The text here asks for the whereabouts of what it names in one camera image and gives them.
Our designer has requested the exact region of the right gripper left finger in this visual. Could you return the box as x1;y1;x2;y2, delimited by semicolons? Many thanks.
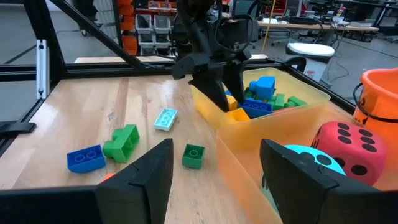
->
96;138;174;224

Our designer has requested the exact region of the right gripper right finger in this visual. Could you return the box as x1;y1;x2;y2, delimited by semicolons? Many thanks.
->
259;138;340;224

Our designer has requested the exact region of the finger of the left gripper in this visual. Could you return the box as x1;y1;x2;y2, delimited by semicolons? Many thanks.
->
188;68;231;113
223;60;246;103

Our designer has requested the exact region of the yellow toy brick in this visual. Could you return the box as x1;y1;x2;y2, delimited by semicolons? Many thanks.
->
225;95;239;112

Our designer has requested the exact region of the long red-orange toy brick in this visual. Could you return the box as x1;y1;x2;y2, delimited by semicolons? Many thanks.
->
99;172;116;184

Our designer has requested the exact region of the orange toy brick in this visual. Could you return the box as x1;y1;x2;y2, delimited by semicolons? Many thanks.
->
226;108;251;123

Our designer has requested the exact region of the teal foam die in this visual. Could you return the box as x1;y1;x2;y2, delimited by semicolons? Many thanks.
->
260;144;346;215

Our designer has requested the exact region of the pale turquoise toy brick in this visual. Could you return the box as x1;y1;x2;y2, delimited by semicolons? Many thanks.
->
153;107;179;132

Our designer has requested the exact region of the red foam die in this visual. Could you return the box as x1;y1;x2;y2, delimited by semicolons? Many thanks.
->
310;121;388;187

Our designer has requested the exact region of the small green toy brick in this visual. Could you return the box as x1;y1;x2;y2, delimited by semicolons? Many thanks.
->
182;143;206;170

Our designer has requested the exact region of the translucent yellow plastic tray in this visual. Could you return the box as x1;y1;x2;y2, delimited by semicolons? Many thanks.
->
190;67;331;133

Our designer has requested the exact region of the grey storage bin rack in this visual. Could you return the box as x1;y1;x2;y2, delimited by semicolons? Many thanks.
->
136;14;172;56

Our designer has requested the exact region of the translucent orange plastic tray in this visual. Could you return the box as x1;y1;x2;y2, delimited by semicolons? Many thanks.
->
216;104;398;224

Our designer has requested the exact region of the translucent blue toy brick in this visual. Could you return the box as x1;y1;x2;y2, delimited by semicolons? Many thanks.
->
66;144;107;174

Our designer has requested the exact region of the orange storage bin stack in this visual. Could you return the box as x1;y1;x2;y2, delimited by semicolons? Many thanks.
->
116;0;139;56

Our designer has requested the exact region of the white pedal trash bin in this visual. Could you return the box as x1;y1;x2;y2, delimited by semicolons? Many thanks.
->
285;42;336;86

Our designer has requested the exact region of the wooden workbench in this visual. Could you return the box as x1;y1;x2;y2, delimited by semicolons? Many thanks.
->
257;17;380;34

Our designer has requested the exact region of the orange plastic bucket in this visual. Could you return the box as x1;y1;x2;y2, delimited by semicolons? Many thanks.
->
353;67;398;147

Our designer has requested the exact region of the grey aluminium mounting plate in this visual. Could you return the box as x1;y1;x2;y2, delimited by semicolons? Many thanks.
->
36;39;50;100

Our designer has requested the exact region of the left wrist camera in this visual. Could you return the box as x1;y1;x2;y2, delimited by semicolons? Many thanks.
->
217;14;254;54

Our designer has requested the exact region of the yellow hanging cable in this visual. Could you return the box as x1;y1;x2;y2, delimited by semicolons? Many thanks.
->
261;0;277;53

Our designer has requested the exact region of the black aluminium table frame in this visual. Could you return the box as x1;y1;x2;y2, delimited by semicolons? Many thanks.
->
0;0;357;153

